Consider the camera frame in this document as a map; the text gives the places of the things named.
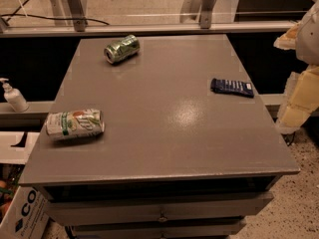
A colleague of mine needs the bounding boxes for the black cable on floor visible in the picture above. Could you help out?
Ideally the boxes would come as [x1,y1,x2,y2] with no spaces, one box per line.
[0,0,111,27]

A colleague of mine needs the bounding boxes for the metal frame rail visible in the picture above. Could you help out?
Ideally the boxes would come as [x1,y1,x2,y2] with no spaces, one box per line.
[1,0,294,37]

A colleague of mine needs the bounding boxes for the white box with slot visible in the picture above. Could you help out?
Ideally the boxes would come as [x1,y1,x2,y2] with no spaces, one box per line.
[0,131,39,164]

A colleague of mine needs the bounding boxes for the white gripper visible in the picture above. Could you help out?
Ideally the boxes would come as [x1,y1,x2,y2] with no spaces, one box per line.
[273,1,319,134]

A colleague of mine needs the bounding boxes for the blue rxbar blueberry wrapper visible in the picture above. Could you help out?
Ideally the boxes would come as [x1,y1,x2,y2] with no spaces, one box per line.
[210,79,254,98]

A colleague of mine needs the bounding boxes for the grey drawer cabinet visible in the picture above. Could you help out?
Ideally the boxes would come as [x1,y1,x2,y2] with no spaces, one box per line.
[20,35,299,239]

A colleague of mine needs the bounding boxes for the white 7up can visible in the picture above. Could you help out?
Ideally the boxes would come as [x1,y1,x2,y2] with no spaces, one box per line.
[45,109,105,140]

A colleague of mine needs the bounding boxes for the white pump lotion bottle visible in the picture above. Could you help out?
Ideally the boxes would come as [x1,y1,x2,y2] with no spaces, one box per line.
[0,78,29,113]

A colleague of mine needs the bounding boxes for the white cardboard box blue letters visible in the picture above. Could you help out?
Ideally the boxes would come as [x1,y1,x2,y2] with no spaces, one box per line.
[0,186,49,239]

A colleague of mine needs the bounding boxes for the green soda can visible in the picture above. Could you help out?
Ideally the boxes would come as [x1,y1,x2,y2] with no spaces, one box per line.
[104,35,140,64]

